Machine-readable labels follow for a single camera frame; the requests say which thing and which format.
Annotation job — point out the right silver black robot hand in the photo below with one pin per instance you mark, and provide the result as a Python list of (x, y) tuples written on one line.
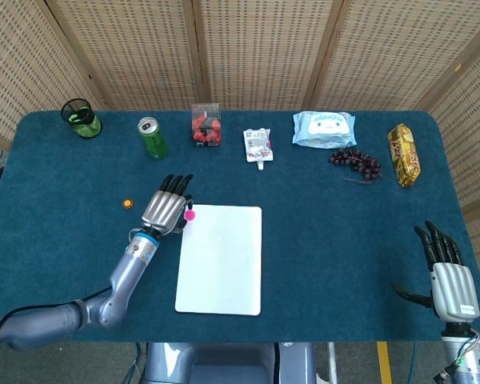
[(456, 292)]

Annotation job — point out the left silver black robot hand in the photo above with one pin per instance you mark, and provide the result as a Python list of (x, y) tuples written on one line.
[(164, 212)]

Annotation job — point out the pink button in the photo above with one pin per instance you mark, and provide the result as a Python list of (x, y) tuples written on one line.
[(190, 216)]

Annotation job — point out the orange button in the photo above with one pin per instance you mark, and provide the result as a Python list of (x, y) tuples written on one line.
[(127, 203)]

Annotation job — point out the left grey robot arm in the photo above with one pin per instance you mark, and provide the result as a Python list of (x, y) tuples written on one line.
[(124, 280)]

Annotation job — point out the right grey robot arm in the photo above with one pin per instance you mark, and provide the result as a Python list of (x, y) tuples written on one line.
[(468, 364)]

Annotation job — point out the white rectangular board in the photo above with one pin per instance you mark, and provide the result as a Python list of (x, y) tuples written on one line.
[(224, 272)]

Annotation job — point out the green drink can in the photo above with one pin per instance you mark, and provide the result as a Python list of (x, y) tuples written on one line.
[(156, 144)]

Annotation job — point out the clear box of red blocks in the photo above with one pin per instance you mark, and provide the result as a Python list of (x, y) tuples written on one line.
[(206, 132)]

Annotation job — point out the white spouted drink pouch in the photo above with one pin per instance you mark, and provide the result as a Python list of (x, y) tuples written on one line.
[(258, 148)]

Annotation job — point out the black mesh pen holder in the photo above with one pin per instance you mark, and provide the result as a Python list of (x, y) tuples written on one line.
[(86, 128)]

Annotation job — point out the grey table leg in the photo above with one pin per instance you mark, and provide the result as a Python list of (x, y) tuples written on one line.
[(333, 360)]

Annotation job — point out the blue felt table cloth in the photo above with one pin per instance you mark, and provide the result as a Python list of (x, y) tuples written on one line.
[(324, 240)]

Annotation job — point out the yellow snack package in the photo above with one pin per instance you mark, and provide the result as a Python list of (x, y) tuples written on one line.
[(404, 156)]

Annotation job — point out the dark red grape bunch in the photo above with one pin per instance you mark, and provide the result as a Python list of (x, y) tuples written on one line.
[(360, 162)]

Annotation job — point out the grey robot torso base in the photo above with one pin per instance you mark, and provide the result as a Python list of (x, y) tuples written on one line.
[(224, 364)]

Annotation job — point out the light blue wet wipes pack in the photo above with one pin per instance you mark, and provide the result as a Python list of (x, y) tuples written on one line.
[(324, 128)]

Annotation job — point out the woven bamboo folding screen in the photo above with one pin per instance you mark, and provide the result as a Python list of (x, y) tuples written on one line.
[(264, 48)]

